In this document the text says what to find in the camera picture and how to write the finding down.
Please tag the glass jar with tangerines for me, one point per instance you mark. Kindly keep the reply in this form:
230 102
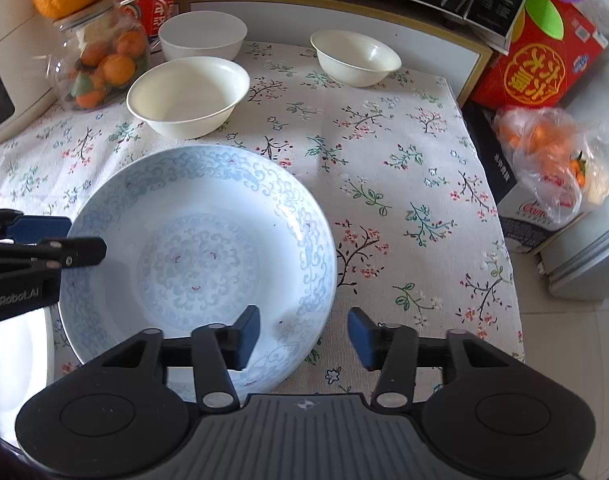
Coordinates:
102 49

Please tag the cream bowl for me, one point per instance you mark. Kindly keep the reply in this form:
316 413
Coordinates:
189 97
352 58

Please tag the white bowl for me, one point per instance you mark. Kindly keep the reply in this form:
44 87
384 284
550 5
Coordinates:
202 33

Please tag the floral tablecloth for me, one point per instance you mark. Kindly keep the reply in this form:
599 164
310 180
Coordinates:
417 237

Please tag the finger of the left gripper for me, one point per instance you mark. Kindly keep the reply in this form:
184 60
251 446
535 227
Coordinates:
55 254
32 229

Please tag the blue patterned plate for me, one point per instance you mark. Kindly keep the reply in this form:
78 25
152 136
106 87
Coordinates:
195 235

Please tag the plain white plate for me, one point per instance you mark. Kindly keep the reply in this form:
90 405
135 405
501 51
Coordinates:
26 365

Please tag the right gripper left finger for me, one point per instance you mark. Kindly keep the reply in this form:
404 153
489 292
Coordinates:
216 351

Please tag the white cabinet with gold trim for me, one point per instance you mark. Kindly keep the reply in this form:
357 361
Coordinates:
422 46

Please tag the red gift box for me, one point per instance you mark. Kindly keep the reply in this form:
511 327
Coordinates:
552 46

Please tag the dark cardboard box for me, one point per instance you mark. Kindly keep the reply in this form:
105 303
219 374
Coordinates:
525 223

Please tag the grey refrigerator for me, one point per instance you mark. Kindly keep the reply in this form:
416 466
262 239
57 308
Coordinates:
576 262

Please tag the plastic bag of oranges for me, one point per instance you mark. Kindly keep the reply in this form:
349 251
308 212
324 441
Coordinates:
564 164

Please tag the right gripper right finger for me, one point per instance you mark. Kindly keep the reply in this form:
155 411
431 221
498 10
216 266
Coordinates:
392 352

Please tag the white Changhong air fryer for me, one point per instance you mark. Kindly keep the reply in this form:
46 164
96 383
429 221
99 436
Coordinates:
26 38

